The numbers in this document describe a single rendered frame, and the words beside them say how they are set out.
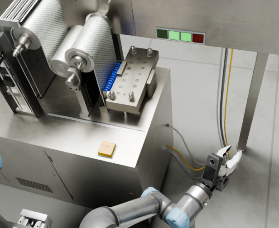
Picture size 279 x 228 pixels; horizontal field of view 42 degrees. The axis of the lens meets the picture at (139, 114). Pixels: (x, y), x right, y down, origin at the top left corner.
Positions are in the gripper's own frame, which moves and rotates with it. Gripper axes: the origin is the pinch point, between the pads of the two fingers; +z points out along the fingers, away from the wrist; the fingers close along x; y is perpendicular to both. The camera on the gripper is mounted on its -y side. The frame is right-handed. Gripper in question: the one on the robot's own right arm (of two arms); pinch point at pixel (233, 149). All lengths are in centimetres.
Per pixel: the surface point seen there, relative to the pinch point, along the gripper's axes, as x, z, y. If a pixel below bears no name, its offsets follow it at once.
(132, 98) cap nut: -60, 6, 11
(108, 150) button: -58, -19, 24
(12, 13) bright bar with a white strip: -103, -13, -36
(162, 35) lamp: -66, 38, -3
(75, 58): -78, -6, -15
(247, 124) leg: -39, 75, 84
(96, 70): -75, 1, -4
